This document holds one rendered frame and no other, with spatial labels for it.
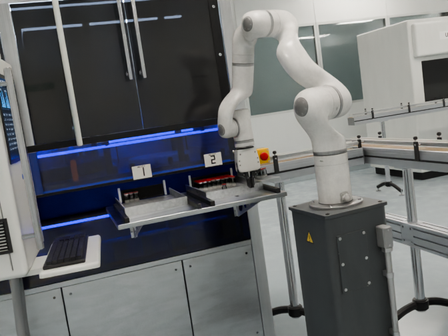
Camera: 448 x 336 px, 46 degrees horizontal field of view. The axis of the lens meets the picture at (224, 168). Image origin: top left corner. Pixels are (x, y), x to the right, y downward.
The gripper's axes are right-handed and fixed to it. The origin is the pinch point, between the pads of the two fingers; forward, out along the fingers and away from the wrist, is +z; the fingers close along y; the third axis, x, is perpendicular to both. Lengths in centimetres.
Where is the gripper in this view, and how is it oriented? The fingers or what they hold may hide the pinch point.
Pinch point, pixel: (251, 183)
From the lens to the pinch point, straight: 225.5
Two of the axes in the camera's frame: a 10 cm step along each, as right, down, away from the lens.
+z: 1.6, 9.8, 0.9
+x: 3.1, 0.4, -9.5
